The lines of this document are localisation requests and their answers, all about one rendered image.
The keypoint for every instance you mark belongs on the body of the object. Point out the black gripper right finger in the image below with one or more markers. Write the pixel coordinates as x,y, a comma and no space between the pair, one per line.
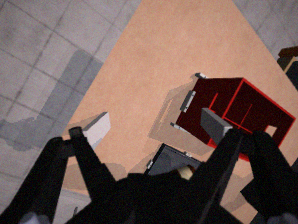
275,180

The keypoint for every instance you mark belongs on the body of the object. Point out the brown glass bottle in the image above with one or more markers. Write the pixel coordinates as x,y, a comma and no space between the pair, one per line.
185,171

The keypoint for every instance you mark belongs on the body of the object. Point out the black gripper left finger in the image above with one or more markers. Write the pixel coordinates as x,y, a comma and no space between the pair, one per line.
36,200

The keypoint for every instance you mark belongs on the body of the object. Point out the dark red crate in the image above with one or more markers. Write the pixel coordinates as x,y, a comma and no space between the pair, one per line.
251,109

